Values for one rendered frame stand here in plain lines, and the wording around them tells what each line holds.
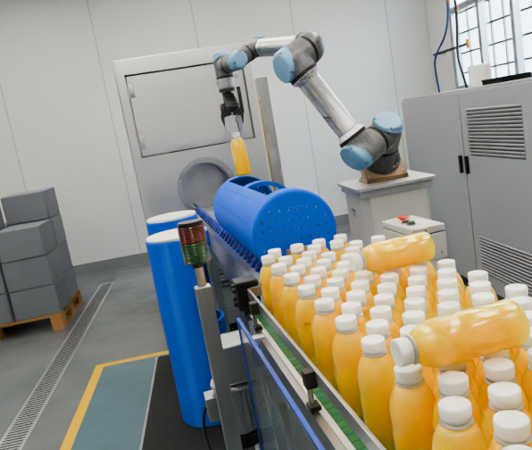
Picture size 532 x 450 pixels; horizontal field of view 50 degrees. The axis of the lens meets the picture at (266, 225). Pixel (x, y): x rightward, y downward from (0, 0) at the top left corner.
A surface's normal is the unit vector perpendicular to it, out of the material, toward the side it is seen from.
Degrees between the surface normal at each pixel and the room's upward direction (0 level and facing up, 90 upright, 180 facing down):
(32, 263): 90
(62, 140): 90
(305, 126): 90
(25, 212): 90
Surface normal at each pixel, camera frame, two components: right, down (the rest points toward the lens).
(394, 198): 0.12, 0.15
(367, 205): -0.61, 0.24
